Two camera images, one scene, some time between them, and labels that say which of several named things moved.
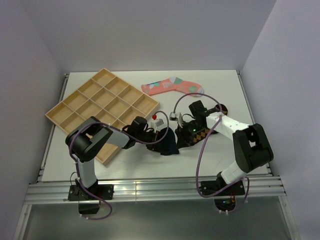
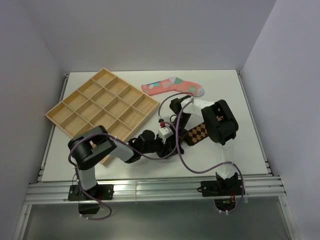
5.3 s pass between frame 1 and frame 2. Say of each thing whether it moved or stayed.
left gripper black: moved
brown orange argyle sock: stayed
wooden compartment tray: stayed
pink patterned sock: stayed
